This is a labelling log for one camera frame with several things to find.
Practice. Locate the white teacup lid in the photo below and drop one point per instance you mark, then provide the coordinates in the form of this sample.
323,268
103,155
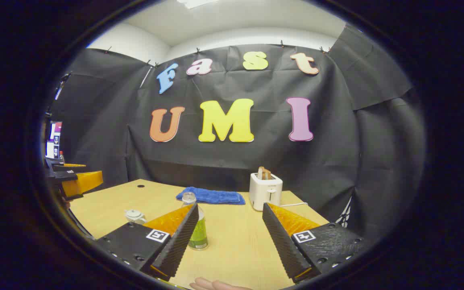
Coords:
135,212

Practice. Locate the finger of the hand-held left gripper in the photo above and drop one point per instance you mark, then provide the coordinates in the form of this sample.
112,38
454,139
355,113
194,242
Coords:
69,167
83,183

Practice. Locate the brown bread slice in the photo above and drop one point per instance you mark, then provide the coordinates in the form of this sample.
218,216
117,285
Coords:
268,175

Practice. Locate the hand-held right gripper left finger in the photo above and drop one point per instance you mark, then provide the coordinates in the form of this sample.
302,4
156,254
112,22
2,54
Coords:
175,245

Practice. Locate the black backdrop cloth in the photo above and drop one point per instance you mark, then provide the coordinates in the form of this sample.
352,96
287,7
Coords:
256,161

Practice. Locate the light bread slice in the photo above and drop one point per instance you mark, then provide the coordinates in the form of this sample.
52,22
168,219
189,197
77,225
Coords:
260,173

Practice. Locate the green label water bottle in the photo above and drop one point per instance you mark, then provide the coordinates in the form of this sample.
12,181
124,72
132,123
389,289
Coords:
200,233

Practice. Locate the computer monitor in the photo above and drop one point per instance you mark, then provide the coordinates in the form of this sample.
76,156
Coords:
54,139

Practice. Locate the blue towel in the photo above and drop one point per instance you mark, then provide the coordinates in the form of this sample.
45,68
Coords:
212,196

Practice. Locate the white toaster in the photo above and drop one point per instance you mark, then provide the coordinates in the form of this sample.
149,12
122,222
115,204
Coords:
264,193

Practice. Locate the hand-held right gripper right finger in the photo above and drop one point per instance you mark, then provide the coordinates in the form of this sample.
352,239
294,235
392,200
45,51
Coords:
282,245

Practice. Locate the red cap plastic bottle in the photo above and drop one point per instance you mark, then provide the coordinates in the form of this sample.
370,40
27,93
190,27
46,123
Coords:
61,158

